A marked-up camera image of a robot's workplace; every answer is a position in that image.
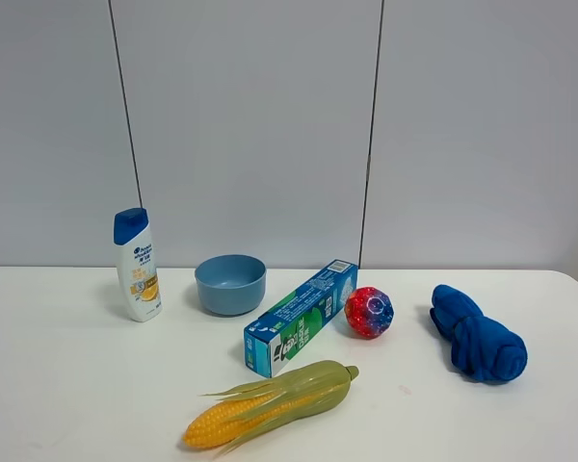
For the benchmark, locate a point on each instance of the blue cloth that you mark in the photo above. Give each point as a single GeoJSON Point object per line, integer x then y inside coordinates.
{"type": "Point", "coordinates": [483, 349]}

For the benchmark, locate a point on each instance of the blue plastic bowl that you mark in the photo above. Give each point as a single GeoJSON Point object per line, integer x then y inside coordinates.
{"type": "Point", "coordinates": [231, 285]}

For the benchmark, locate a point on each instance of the red blue galaxy ball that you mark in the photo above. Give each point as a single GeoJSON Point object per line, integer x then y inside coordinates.
{"type": "Point", "coordinates": [369, 312]}

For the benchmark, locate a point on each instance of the green blue toothpaste box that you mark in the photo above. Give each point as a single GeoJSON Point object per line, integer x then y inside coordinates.
{"type": "Point", "coordinates": [275, 337]}

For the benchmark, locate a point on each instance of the white shampoo bottle blue cap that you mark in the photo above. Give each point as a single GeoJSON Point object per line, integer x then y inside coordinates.
{"type": "Point", "coordinates": [137, 270]}

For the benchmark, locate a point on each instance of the toy corn cob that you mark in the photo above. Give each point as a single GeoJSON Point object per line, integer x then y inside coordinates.
{"type": "Point", "coordinates": [253, 409]}

